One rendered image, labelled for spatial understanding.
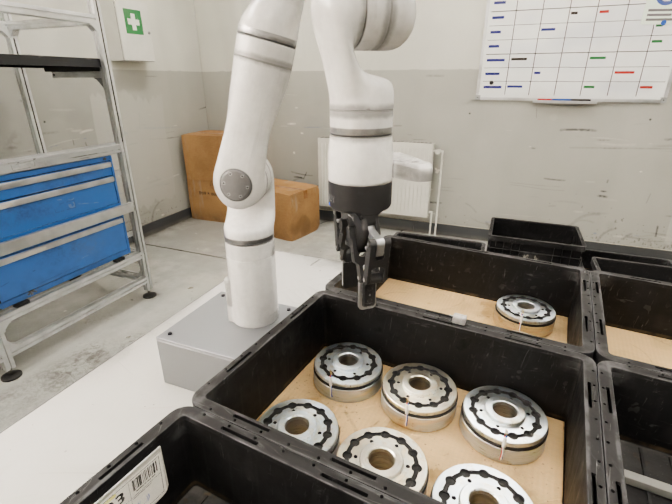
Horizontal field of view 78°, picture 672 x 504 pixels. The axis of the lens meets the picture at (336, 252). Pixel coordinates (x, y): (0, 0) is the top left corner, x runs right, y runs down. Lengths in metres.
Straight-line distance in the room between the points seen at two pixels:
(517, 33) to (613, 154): 1.09
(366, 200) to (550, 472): 0.38
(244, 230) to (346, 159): 0.35
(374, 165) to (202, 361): 0.51
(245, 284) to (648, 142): 3.22
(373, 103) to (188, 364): 0.59
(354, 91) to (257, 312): 0.50
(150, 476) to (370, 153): 0.39
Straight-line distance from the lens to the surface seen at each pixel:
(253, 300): 0.81
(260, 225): 0.77
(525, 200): 3.64
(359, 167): 0.46
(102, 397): 0.94
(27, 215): 2.33
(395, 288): 0.92
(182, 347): 0.83
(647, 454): 0.68
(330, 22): 0.45
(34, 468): 0.86
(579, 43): 3.53
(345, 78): 0.45
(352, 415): 0.61
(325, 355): 0.66
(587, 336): 0.67
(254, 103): 0.70
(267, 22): 0.69
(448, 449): 0.59
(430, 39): 3.59
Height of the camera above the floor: 1.25
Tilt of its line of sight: 22 degrees down
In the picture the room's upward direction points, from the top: straight up
